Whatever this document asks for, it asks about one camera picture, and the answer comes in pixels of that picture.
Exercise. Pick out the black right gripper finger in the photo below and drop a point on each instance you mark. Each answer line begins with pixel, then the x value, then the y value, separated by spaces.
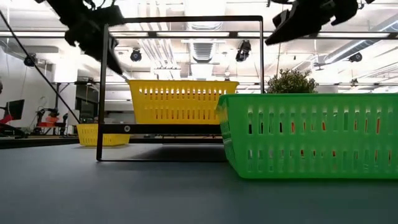
pixel 298 23

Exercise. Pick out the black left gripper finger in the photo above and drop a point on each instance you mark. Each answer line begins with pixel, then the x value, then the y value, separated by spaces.
pixel 90 42

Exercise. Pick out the yellow plastic slotted basket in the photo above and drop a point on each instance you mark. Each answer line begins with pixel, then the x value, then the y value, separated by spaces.
pixel 186 104
pixel 87 135

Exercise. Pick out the wooden shelf black metal frame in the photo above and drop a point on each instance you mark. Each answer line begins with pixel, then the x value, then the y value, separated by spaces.
pixel 171 129

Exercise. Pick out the green plastic slotted basket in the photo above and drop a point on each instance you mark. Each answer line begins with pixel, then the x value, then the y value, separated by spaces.
pixel 311 141

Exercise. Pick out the silver ceiling pipe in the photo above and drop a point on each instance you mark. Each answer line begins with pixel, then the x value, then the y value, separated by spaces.
pixel 357 46

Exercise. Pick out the black ceiling spotlight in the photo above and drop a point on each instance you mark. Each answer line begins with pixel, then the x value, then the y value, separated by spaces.
pixel 30 60
pixel 136 55
pixel 355 57
pixel 243 51

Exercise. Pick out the potted plant ribbed grey pot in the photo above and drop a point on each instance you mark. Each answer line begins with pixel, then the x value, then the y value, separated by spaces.
pixel 290 82

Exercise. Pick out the black metal rack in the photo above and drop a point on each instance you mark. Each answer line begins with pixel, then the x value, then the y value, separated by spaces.
pixel 57 99

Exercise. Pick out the background robot station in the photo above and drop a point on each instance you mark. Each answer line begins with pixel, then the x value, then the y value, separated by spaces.
pixel 51 119

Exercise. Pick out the black computer monitor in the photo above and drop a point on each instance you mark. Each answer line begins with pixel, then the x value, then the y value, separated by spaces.
pixel 15 109

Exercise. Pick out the ceiling strip light rail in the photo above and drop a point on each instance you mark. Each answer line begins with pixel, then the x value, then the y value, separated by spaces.
pixel 186 33

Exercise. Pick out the silver ventilation duct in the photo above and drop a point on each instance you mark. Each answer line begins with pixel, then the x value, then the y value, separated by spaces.
pixel 202 53

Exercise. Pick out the black metal rig frame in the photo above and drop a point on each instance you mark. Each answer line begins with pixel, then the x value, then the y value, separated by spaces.
pixel 46 142

